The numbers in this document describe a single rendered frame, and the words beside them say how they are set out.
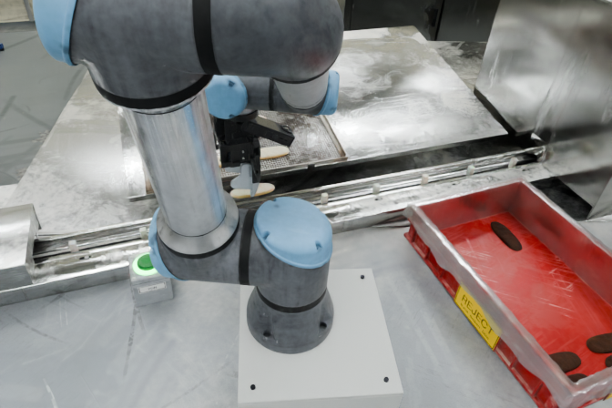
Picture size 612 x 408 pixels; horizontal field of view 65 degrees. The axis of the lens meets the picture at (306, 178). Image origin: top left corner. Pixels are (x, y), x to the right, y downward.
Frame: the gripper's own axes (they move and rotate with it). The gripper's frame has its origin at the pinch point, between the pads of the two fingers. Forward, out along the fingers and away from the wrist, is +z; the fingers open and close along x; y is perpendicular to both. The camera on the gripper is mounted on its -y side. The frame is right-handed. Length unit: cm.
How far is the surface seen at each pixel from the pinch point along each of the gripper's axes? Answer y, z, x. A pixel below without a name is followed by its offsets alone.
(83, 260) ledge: 36.3, 7.4, 4.8
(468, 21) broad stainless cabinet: -182, 35, -164
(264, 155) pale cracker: -6.9, 3.1, -14.7
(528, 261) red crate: -55, 11, 30
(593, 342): -52, 11, 51
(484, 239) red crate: -50, 11, 21
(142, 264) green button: 25.0, 3.1, 13.7
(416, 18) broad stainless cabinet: -143, 31, -165
